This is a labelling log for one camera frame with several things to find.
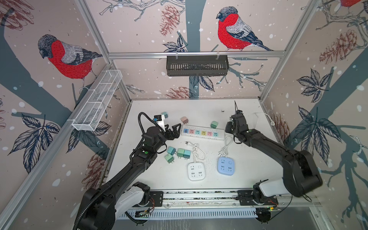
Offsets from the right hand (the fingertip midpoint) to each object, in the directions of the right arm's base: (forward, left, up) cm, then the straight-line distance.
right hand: (228, 126), depth 91 cm
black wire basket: (+41, +20, +19) cm, 49 cm away
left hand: (-9, +32, +12) cm, 36 cm away
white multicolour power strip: (0, +16, -8) cm, 18 cm away
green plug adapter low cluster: (-20, +37, -8) cm, 42 cm away
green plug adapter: (+8, +8, -9) cm, 14 cm away
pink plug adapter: (+10, +30, -7) cm, 32 cm away
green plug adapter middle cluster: (-15, +30, -9) cm, 35 cm away
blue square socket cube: (-22, +3, -10) cm, 24 cm away
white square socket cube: (-27, +20, -8) cm, 34 cm away
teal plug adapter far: (+16, +45, -8) cm, 49 cm away
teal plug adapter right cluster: (-17, +26, -8) cm, 32 cm away
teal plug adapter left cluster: (-14, +36, -8) cm, 40 cm away
